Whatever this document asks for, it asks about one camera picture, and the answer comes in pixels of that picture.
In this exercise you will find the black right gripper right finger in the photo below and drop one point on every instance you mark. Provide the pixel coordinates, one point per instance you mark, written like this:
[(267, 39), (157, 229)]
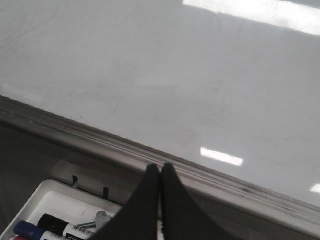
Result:
[(182, 218)]

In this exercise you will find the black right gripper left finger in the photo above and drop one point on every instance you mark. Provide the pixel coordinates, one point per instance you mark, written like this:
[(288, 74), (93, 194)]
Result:
[(138, 218)]

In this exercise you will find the black capped whiteboard marker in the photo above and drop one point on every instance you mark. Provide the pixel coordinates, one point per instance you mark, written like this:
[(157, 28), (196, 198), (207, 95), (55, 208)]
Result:
[(63, 228)]

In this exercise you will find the blue capped whiteboard marker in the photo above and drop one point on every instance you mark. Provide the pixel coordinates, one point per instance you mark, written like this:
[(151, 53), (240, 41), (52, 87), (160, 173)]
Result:
[(30, 231)]

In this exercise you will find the pink capped whiteboard marker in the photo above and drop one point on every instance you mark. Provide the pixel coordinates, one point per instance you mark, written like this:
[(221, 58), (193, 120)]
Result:
[(18, 238)]

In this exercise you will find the silver bolt with wingnut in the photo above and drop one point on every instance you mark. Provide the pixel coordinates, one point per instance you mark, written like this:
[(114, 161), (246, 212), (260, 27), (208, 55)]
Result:
[(101, 219)]

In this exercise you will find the white plastic marker tray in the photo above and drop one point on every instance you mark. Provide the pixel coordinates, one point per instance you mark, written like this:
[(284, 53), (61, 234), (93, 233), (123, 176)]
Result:
[(61, 201)]

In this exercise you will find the white whiteboard with grey frame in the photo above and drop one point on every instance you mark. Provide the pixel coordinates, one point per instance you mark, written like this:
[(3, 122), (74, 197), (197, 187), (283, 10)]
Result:
[(228, 91)]

